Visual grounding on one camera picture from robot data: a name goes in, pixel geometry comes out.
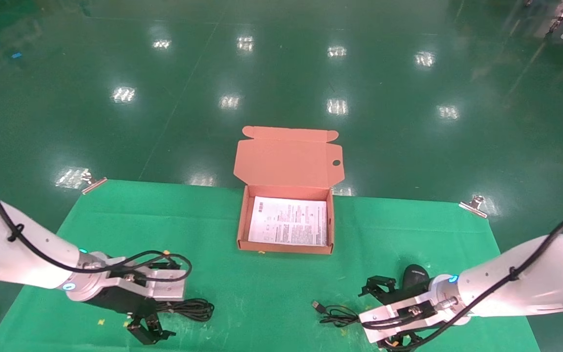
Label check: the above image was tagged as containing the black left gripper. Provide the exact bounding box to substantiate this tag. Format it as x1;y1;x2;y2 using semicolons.
86;262;182;345

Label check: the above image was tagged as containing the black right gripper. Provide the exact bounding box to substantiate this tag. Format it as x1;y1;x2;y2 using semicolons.
358;276;434;352

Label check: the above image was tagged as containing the black data cable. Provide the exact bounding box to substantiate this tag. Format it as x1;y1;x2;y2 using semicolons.
157;298;215;323

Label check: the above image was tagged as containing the brown cardboard box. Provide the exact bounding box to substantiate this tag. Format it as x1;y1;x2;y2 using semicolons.
233;126;345;255

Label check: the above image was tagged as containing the green table cloth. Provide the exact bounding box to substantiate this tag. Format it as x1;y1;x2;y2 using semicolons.
0;178;541;352

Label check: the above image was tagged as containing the silver metal clamp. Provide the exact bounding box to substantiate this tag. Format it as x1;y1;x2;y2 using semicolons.
82;170;108;195
459;196;488;218

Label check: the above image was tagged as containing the white printed instruction sheet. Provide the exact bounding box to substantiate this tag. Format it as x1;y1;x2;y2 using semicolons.
247;196;328;246

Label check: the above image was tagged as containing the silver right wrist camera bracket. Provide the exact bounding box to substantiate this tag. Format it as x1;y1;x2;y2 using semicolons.
359;292;458;344

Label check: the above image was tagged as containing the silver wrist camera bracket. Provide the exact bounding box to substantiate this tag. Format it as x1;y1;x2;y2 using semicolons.
108;254;187;301
359;292;458;344

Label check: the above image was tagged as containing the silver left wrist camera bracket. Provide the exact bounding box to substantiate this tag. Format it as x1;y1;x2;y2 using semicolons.
108;254;187;301

